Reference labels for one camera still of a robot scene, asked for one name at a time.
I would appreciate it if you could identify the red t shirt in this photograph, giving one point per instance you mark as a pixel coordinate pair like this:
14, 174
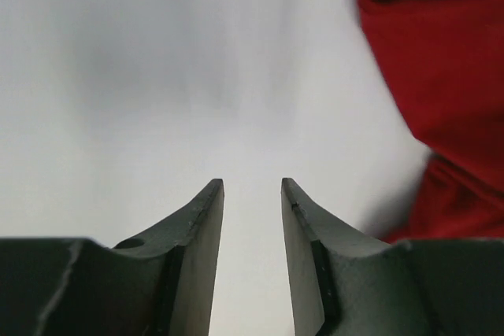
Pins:
442, 61

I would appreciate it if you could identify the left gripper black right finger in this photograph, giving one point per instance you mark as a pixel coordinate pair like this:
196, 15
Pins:
344, 282

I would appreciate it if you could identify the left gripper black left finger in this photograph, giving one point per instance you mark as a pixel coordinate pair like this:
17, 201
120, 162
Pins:
158, 282

